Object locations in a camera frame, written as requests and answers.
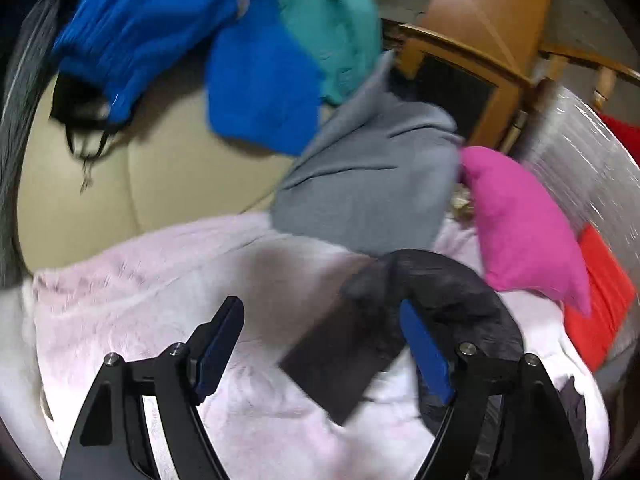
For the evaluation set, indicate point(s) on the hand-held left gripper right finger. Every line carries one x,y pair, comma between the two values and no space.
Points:
425,350

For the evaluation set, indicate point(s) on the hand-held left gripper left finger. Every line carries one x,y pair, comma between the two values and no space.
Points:
215,355

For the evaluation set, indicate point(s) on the white fluffy blanket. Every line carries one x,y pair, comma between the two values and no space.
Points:
150,285

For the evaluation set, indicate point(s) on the pink pillow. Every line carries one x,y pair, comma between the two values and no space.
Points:
520,230

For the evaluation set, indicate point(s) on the folded orange-red cloth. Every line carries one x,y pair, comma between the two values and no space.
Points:
600,300

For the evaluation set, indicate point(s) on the grey garment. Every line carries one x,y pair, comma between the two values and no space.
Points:
370,170

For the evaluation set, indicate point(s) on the silver foil mat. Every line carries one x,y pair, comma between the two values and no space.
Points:
575,160

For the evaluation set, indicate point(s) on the red cloth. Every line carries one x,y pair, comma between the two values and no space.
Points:
622,137

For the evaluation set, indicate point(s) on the dark grey fabric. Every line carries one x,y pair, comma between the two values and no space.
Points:
20,135

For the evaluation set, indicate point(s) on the teal garment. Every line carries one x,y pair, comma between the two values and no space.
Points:
330,25

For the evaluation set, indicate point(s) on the blue garment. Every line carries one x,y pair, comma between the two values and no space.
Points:
150,20

